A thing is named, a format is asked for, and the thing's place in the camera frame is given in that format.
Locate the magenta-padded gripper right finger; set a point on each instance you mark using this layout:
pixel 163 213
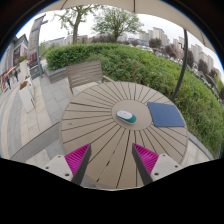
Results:
pixel 146 159

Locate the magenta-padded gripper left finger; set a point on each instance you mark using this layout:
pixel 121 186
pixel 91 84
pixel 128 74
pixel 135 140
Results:
pixel 77 159

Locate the white and teal computer mouse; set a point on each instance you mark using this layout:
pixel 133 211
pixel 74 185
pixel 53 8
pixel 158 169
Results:
pixel 125 116

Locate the blue mouse pad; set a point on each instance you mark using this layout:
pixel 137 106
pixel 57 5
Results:
pixel 165 115

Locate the white planter box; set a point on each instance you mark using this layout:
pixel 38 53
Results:
pixel 24 70
pixel 26 96

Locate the beige slatted outdoor chair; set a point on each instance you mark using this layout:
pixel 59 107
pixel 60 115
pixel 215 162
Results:
pixel 84 73

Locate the green hedge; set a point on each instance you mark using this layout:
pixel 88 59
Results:
pixel 133 63

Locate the beige parasol with dark pole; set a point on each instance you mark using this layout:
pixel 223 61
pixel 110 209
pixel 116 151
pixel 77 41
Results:
pixel 184 60

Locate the tall grey sign pillar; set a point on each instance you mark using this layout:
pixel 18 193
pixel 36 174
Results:
pixel 33 43

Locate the distant high-rise buildings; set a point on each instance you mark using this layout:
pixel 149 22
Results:
pixel 158 35

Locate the tree with bare trunk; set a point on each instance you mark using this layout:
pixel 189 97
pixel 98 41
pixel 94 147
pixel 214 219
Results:
pixel 75 33

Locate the round leafy tree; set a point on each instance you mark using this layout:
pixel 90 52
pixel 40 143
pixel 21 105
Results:
pixel 116 22

